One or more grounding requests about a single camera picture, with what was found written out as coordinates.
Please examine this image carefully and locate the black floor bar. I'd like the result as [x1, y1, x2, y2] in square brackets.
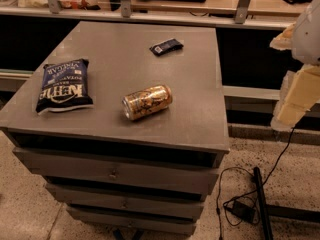
[253, 167, 273, 240]

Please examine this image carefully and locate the orange gold soda can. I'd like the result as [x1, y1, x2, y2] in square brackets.
[122, 85, 173, 121]

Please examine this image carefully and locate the top grey drawer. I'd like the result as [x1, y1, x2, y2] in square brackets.
[13, 147, 217, 195]

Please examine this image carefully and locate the grey drawer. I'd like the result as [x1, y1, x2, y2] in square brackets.
[46, 183, 204, 221]
[66, 206, 196, 235]
[13, 147, 217, 195]

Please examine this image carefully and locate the black cable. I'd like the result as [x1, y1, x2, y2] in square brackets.
[215, 126, 296, 240]

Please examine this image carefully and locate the black power adapter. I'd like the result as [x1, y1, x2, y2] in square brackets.
[232, 201, 255, 223]

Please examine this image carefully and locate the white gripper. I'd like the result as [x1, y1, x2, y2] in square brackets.
[270, 0, 320, 131]

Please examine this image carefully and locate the blue kettle chips bag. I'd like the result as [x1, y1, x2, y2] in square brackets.
[36, 59, 93, 115]

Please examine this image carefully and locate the bottom grey drawer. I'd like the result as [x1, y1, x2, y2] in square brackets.
[66, 206, 196, 235]

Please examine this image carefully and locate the metal window rail frame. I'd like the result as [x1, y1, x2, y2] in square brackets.
[0, 0, 305, 29]

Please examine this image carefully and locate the grey drawer cabinet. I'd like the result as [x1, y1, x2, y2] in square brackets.
[0, 20, 231, 237]

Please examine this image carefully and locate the middle grey drawer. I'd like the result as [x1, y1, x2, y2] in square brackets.
[46, 183, 204, 221]

